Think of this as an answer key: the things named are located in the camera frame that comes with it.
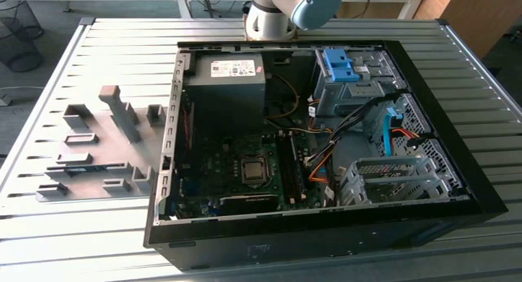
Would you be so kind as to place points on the wooden cabinet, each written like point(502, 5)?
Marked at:
point(476, 19)

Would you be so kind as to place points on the green RAM stick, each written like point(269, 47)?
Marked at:
point(81, 170)

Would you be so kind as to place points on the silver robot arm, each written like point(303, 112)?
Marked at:
point(268, 22)

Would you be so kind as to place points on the black graphics card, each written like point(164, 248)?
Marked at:
point(248, 202)

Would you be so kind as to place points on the grey power supply unit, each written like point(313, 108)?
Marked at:
point(228, 80)

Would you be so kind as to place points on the black mesh waste basket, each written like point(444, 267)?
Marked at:
point(28, 54)

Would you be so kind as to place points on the CPU socket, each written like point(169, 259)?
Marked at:
point(243, 172)

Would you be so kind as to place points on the white plug connector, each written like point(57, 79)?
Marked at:
point(307, 162)

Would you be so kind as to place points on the grey metal drive cage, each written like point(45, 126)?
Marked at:
point(357, 92)

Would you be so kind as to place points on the black PC case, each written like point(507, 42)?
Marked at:
point(285, 242)

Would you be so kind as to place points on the metal disk bay cage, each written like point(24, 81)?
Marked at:
point(352, 184)

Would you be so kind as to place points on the black RAM stick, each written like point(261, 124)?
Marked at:
point(296, 162)

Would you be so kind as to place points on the blue plastic latch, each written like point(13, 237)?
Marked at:
point(340, 71)

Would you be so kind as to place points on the green motherboard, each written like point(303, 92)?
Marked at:
point(216, 172)

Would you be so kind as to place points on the small grey box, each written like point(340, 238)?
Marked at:
point(2, 98)

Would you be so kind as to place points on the grey parts rack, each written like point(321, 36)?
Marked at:
point(101, 153)

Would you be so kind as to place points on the silver CPU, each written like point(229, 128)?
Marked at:
point(253, 170)

